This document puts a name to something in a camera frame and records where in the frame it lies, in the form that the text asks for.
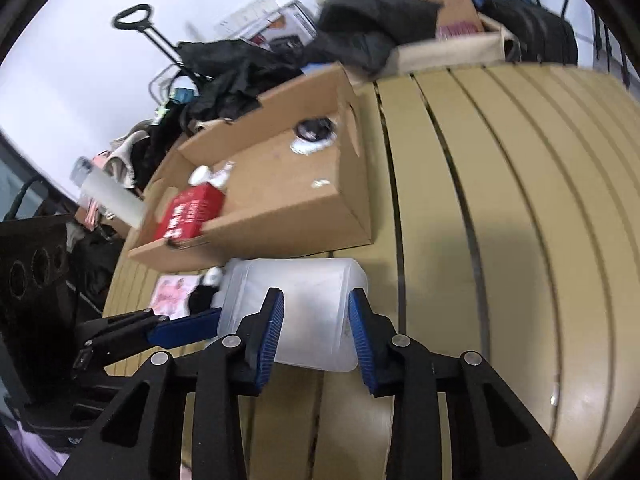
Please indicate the white flower-shaped dish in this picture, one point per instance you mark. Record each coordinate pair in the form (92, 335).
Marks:
(307, 149)

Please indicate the black suitcase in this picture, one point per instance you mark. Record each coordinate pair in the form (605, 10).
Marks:
(540, 30)

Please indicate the white wall socket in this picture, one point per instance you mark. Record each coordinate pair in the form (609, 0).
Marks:
(250, 10)

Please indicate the translucent plastic container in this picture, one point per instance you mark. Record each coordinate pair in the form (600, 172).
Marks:
(310, 305)

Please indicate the person's purple clothing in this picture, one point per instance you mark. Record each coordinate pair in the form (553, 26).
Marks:
(30, 452)

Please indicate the black cloth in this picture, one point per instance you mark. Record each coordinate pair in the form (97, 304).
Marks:
(235, 70)
(365, 25)

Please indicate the printed appliance box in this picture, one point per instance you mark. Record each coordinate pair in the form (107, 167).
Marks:
(290, 25)

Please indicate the black cabinet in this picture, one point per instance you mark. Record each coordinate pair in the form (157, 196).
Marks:
(35, 270)

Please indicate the beige fabric bag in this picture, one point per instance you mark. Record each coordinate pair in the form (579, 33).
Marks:
(450, 55)

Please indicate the red box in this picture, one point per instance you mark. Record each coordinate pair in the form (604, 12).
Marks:
(187, 212)

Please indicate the large cardboard box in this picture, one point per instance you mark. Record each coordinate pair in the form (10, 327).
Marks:
(450, 0)

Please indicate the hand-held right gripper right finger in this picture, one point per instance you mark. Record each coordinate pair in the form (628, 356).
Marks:
(362, 340)

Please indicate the white paper tube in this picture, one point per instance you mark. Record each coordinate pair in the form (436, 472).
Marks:
(112, 200)

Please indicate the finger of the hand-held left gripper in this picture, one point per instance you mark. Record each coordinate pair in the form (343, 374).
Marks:
(185, 327)

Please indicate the clear plastic object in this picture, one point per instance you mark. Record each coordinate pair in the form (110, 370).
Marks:
(81, 170)

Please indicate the blue sheet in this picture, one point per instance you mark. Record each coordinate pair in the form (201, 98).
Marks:
(315, 68)

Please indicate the pink beige clothes pile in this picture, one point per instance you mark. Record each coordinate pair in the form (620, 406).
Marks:
(122, 157)

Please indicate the pink booklet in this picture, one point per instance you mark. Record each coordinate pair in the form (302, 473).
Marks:
(172, 295)

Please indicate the black metal rack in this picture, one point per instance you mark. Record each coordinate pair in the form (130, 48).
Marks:
(607, 45)

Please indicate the white bottle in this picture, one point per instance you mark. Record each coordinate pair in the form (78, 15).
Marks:
(200, 175)

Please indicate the small white scrap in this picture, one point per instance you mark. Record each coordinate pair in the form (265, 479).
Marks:
(320, 183)

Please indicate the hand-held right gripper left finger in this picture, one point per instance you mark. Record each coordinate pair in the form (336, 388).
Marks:
(267, 340)

